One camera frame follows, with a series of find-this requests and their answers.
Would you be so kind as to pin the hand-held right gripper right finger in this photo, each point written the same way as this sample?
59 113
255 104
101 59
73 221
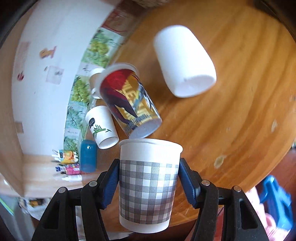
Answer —
187 183

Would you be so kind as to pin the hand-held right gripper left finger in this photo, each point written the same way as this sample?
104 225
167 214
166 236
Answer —
110 183

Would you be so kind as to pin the grey checkered paper cup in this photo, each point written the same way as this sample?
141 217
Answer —
148 180

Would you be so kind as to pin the white paper cup bamboo print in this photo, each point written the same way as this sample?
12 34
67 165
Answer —
101 126

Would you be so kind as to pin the red and gold printed cup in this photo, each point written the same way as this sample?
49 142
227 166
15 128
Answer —
129 99

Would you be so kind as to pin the brown paper cup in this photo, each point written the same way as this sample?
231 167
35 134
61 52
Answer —
95 81

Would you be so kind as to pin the plain white cup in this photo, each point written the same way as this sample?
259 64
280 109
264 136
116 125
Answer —
182 60

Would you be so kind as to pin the blue cylindrical container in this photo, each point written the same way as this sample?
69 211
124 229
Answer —
88 156

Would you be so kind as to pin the pink snack packet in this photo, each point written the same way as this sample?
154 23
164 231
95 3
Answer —
72 170

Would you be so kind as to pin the orange juice carton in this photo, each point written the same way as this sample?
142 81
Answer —
67 156

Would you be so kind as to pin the pink cloth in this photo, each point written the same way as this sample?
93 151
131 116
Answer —
266 208

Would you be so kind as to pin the blue plastic stool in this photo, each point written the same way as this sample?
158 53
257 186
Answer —
276 201

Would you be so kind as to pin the green grape print boxes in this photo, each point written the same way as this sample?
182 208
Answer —
90 76

